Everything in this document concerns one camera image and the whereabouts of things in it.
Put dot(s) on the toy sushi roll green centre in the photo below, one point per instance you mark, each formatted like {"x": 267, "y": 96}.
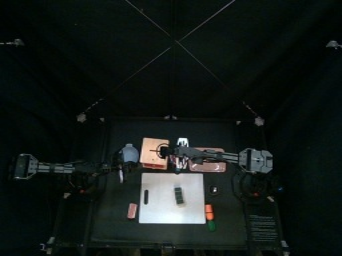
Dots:
{"x": 179, "y": 196}

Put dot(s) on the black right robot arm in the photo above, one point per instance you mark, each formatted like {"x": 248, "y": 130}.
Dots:
{"x": 231, "y": 156}

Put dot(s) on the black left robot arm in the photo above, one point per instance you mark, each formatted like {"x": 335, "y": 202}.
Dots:
{"x": 53, "y": 167}

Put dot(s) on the white cutting board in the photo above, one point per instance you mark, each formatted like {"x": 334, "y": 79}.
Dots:
{"x": 164, "y": 213}

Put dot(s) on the small blue block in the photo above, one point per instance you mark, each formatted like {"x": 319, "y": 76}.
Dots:
{"x": 176, "y": 170}

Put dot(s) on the wooden box with red drawer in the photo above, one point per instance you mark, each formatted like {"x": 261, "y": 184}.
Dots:
{"x": 149, "y": 160}

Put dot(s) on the small black and white object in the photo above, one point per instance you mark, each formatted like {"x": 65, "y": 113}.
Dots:
{"x": 213, "y": 190}

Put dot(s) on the pink rectangular block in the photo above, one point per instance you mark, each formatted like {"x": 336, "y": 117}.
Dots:
{"x": 132, "y": 210}

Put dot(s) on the black backdrop cloth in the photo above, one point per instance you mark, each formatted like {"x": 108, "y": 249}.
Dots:
{"x": 195, "y": 100}

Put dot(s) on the orange toy food piece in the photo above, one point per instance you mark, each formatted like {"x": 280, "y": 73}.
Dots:
{"x": 208, "y": 211}

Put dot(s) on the green toy food piece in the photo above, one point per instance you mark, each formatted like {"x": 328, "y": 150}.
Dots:
{"x": 211, "y": 226}

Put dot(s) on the printed text label sheet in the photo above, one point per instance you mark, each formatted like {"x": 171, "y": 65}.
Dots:
{"x": 263, "y": 230}

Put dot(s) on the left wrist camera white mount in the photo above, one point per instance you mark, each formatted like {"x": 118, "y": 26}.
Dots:
{"x": 120, "y": 175}

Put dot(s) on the grey metal frame bracket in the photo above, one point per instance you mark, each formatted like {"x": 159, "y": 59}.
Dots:
{"x": 17, "y": 42}
{"x": 259, "y": 120}
{"x": 80, "y": 117}
{"x": 332, "y": 44}

